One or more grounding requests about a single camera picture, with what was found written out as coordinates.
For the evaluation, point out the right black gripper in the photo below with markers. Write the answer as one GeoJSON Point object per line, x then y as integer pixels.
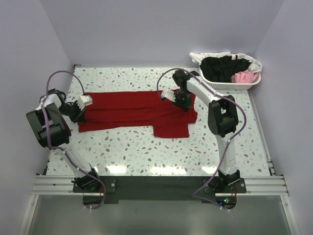
{"type": "Point", "coordinates": [186, 105]}

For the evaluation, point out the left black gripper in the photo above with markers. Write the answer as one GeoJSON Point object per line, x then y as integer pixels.
{"type": "Point", "coordinates": [80, 116]}

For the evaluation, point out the red t shirt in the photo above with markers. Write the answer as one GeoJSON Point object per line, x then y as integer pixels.
{"type": "Point", "coordinates": [132, 109]}

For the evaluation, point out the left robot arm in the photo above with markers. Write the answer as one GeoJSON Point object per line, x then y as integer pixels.
{"type": "Point", "coordinates": [51, 130]}

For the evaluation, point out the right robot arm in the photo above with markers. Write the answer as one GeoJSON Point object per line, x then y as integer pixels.
{"type": "Point", "coordinates": [222, 121]}

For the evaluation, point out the white laundry basket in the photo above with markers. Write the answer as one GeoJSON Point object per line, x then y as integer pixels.
{"type": "Point", "coordinates": [230, 86]}

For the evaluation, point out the black garment in basket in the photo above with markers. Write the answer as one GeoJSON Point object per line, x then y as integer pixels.
{"type": "Point", "coordinates": [221, 69]}

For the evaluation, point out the pink garment in basket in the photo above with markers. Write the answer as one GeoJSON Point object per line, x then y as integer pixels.
{"type": "Point", "coordinates": [244, 77]}

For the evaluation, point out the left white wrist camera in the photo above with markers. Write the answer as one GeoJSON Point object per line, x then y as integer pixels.
{"type": "Point", "coordinates": [84, 100]}

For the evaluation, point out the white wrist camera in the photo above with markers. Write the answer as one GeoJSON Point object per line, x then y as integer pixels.
{"type": "Point", "coordinates": [84, 100]}
{"type": "Point", "coordinates": [168, 95]}

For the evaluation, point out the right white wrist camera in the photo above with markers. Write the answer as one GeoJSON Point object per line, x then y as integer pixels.
{"type": "Point", "coordinates": [168, 95]}

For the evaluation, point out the aluminium frame rail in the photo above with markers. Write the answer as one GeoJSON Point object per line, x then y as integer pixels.
{"type": "Point", "coordinates": [255, 186]}

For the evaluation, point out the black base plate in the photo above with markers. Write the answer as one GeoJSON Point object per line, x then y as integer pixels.
{"type": "Point", "coordinates": [113, 189]}

